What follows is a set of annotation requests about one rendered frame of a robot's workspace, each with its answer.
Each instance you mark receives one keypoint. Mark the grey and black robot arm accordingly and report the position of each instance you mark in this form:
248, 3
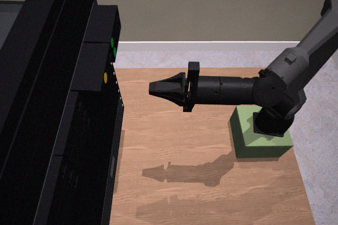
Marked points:
279, 89

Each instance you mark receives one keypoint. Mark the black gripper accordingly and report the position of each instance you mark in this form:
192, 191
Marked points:
204, 90

